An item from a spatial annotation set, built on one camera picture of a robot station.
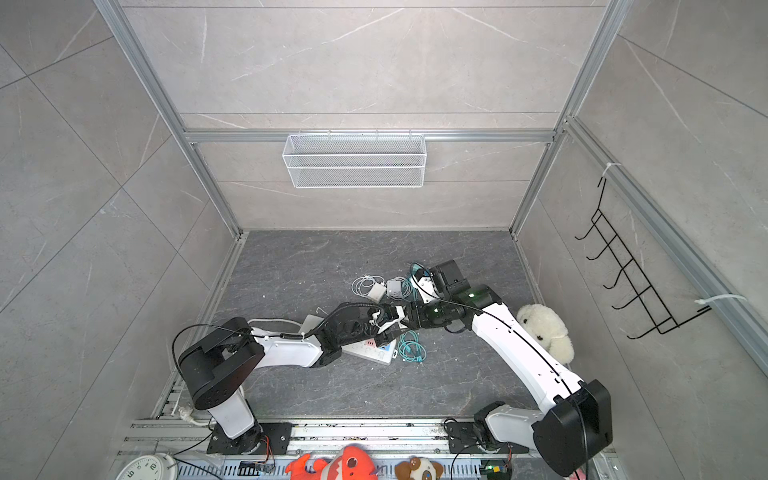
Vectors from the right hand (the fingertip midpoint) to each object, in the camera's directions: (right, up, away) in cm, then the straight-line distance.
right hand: (411, 316), depth 78 cm
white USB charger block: (-10, +4, +21) cm, 24 cm away
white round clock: (-58, -32, -12) cm, 67 cm away
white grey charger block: (-5, +5, +21) cm, 22 cm away
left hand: (-1, +1, +3) cm, 3 cm away
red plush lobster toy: (-14, -29, -14) cm, 36 cm away
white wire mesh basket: (-18, +49, +23) cm, 57 cm away
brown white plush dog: (+1, -33, -10) cm, 35 cm away
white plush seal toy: (+33, -2, -7) cm, 34 cm away
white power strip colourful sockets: (-11, -12, +8) cm, 18 cm away
